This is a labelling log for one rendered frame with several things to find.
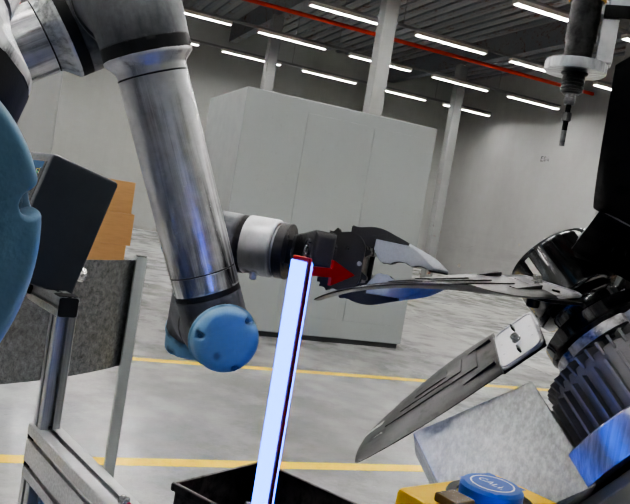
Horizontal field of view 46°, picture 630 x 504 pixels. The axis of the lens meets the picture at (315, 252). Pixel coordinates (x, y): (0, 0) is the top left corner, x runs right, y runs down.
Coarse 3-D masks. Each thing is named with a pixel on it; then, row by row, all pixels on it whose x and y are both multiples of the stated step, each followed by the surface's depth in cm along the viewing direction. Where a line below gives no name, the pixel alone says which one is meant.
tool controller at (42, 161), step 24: (48, 168) 109; (72, 168) 111; (48, 192) 109; (72, 192) 111; (96, 192) 114; (48, 216) 110; (72, 216) 112; (96, 216) 114; (48, 240) 110; (72, 240) 112; (48, 264) 111; (72, 264) 113; (48, 288) 111; (72, 288) 114
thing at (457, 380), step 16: (464, 352) 106; (480, 352) 101; (496, 352) 98; (448, 368) 104; (464, 368) 100; (480, 368) 97; (496, 368) 95; (432, 384) 103; (448, 384) 100; (464, 384) 97; (480, 384) 95; (416, 400) 103; (432, 400) 99; (448, 400) 96; (400, 416) 102; (416, 416) 98; (432, 416) 96; (400, 432) 97; (368, 448) 99; (384, 448) 96
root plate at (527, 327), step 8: (520, 320) 101; (528, 320) 99; (520, 328) 99; (528, 328) 98; (536, 328) 96; (496, 336) 102; (504, 336) 101; (528, 336) 96; (536, 336) 95; (496, 344) 100; (504, 344) 99; (512, 344) 98; (520, 344) 96; (528, 344) 95; (536, 344) 93; (504, 352) 97; (512, 352) 96; (528, 352) 93; (504, 360) 96; (512, 360) 94; (504, 368) 95
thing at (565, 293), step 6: (510, 276) 92; (516, 276) 92; (522, 276) 93; (528, 276) 93; (528, 282) 90; (546, 282) 91; (546, 288) 88; (552, 288) 88; (558, 288) 89; (564, 288) 89; (558, 294) 84; (564, 294) 85; (570, 294) 86; (576, 294) 86
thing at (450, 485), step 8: (456, 480) 49; (408, 488) 47; (416, 488) 47; (424, 488) 48; (432, 488) 48; (440, 488) 48; (448, 488) 48; (456, 488) 48; (400, 496) 47; (408, 496) 46; (416, 496) 46; (424, 496) 46; (432, 496) 46; (528, 496) 49; (536, 496) 50
